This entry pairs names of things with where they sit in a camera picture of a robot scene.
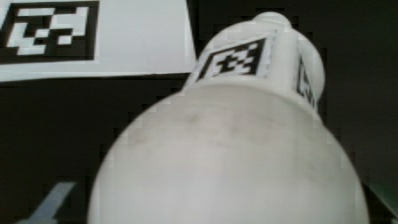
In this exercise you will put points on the white marker sheet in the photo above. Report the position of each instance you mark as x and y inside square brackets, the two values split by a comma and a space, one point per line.
[87, 38]

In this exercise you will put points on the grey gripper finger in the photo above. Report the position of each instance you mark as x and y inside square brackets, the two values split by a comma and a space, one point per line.
[45, 212]

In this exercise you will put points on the white lamp bulb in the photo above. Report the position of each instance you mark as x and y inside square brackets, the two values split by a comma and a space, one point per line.
[226, 158]

